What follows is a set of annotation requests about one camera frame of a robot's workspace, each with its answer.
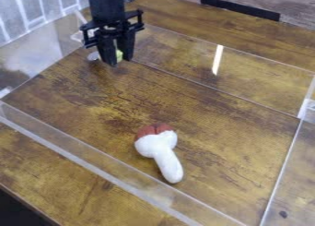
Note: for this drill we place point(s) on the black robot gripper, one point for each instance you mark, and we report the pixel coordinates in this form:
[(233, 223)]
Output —
[(108, 13)]

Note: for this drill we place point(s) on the green spoon with metal bowl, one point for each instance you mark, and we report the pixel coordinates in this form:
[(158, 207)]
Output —
[(93, 56)]

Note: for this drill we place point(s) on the white plush mushroom toy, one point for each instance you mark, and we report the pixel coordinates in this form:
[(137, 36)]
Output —
[(154, 141)]

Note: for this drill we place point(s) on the clear acrylic corner bracket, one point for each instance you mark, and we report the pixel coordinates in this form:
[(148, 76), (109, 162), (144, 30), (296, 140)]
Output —
[(77, 36)]

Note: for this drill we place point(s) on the clear acrylic enclosure wall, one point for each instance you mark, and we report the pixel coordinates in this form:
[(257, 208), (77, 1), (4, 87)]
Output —
[(240, 109)]

